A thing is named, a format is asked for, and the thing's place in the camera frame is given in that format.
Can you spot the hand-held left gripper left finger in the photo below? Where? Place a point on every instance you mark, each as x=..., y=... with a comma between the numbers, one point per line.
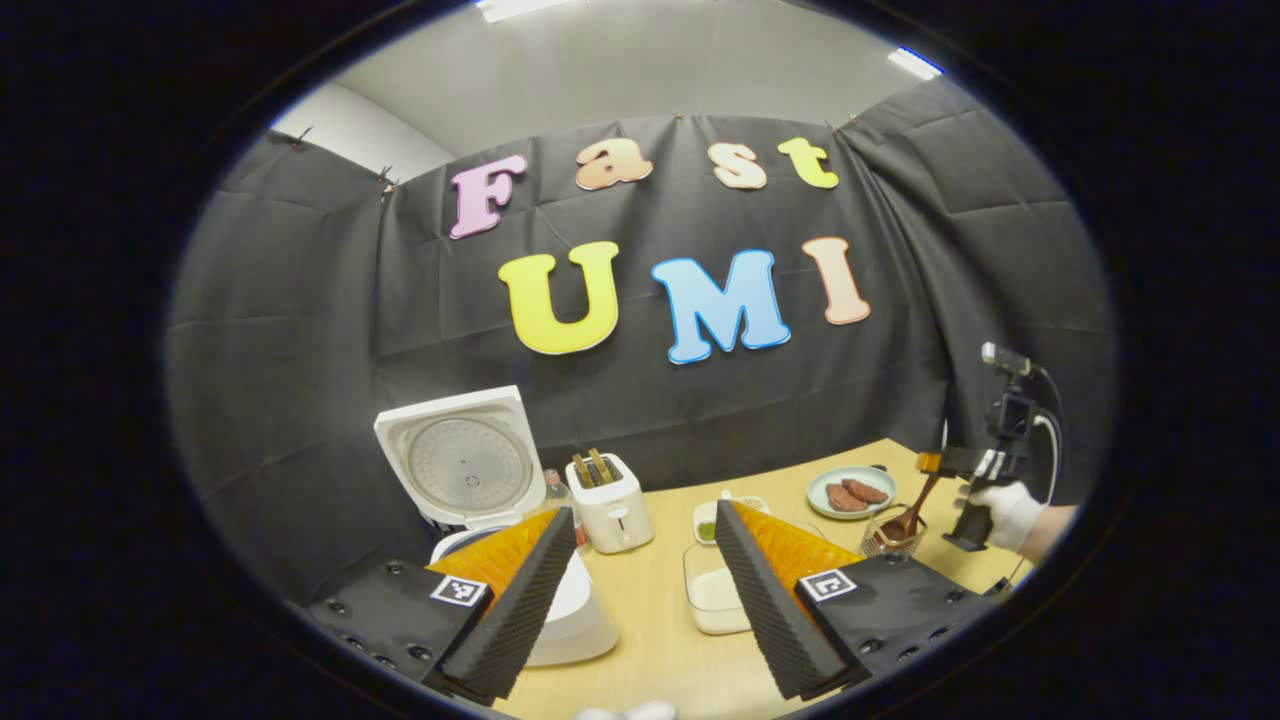
x=515, y=610

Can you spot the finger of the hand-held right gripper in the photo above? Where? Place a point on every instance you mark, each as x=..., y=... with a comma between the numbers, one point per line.
x=965, y=463

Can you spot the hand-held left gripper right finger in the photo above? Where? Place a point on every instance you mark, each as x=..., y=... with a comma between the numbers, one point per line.
x=765, y=610

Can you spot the clear container of rice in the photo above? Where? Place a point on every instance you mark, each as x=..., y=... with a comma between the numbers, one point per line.
x=710, y=590

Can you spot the dark wooden spoon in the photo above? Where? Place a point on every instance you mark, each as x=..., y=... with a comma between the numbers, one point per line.
x=905, y=520

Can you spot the white rice cooker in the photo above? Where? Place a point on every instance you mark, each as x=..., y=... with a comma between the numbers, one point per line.
x=465, y=465

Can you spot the brown meat slice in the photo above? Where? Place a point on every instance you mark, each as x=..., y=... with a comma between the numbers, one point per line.
x=868, y=491
x=845, y=498

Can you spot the white divided grain dish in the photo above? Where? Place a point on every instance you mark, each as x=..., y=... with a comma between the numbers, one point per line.
x=705, y=528

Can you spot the clear plastic bottle red label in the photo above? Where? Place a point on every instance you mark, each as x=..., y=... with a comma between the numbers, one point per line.
x=560, y=495

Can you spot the white toaster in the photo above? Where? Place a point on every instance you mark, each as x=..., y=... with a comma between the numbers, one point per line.
x=615, y=520

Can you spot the pale green plate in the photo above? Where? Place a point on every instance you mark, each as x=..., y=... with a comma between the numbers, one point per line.
x=820, y=485

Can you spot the brown toast slice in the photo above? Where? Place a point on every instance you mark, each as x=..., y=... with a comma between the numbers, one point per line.
x=583, y=470
x=602, y=466

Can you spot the black backdrop cloth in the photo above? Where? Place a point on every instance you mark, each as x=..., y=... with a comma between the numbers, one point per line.
x=300, y=350

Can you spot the small ceiling light panel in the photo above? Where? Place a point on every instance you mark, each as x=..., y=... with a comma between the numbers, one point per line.
x=915, y=63

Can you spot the large ceiling light panel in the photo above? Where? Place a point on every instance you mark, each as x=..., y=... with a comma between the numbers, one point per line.
x=525, y=8

